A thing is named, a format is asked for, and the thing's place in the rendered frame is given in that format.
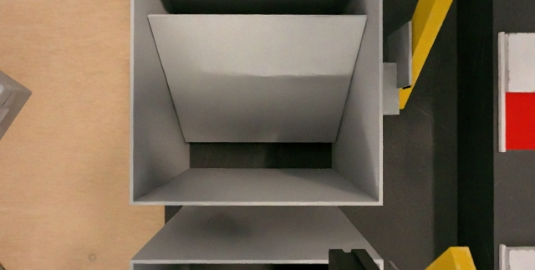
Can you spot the grey box with lid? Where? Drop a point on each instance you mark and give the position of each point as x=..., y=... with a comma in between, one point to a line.
x=13, y=97

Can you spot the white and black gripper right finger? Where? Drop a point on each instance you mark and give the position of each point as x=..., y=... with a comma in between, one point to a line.
x=362, y=260

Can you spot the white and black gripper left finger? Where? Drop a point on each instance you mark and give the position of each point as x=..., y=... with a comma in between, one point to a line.
x=340, y=260

